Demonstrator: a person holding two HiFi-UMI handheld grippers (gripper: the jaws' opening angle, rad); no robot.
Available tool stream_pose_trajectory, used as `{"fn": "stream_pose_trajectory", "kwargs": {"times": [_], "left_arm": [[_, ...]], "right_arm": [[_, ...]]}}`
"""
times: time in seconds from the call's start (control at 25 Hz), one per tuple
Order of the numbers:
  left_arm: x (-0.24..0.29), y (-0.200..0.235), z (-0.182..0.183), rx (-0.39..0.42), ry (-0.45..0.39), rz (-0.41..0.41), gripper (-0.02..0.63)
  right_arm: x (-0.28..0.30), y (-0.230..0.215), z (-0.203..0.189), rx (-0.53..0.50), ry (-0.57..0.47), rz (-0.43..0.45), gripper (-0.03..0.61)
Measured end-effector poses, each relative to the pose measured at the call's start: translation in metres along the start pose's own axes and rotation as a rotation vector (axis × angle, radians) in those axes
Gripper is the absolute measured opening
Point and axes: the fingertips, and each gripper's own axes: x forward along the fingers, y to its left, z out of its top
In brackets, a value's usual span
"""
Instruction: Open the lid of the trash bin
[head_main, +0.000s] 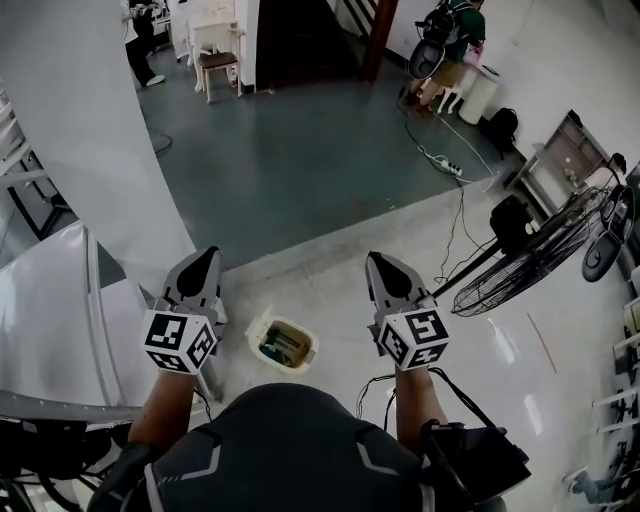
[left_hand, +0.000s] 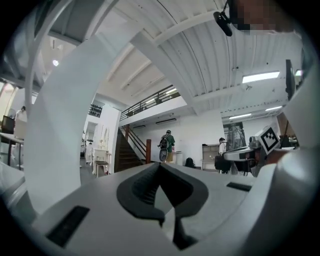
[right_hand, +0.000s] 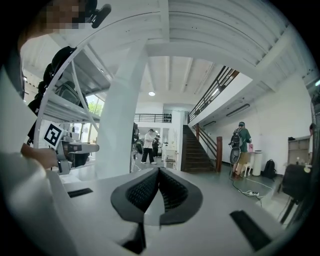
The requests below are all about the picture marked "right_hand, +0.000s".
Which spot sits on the dark wooden staircase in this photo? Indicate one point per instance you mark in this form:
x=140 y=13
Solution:
x=195 y=152

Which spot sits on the long black wall lamp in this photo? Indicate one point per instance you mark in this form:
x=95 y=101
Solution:
x=238 y=110

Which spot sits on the person's white shirt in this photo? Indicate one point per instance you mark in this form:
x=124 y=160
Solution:
x=25 y=200

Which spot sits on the black stair railing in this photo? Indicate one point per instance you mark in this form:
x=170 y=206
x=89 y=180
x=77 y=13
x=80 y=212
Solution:
x=212 y=90

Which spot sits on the white open cabinet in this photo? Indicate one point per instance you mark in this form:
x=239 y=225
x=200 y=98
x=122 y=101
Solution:
x=298 y=152

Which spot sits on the white column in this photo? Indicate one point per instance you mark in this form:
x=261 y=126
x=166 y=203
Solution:
x=120 y=120

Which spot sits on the black chair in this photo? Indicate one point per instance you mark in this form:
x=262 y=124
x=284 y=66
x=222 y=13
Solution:
x=296 y=182

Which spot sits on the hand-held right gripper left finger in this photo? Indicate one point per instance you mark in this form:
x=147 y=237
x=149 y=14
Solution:
x=125 y=200

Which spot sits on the white power strip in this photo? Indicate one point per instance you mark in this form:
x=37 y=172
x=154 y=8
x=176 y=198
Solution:
x=252 y=193

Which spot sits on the white round bin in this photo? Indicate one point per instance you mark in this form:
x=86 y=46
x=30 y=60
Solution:
x=257 y=163

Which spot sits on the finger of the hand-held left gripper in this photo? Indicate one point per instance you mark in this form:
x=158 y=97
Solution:
x=81 y=158

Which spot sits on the white chair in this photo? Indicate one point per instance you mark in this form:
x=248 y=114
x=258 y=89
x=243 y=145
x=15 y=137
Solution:
x=170 y=156

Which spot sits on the black head-worn camera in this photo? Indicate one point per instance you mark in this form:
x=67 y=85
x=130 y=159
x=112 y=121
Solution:
x=98 y=15

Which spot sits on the person's left hand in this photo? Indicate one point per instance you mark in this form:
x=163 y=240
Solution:
x=41 y=156

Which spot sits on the pink box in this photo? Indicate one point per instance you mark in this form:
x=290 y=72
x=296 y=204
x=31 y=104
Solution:
x=250 y=147

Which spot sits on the short black wall lamp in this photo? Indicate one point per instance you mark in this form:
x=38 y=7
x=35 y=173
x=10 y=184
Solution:
x=209 y=123

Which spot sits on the round ceiling light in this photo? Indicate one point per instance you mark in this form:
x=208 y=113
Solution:
x=151 y=93

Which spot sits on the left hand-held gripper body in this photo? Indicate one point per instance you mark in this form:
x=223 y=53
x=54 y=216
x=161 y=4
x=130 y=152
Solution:
x=63 y=150

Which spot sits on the white metal shelf rack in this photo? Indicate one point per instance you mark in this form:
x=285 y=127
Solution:
x=72 y=100

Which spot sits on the person's head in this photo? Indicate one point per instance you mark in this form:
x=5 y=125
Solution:
x=45 y=15

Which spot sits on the black balcony railing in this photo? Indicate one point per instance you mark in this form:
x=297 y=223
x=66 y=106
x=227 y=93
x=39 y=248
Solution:
x=152 y=118

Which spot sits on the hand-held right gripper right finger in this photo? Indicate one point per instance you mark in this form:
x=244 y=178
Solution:
x=190 y=200

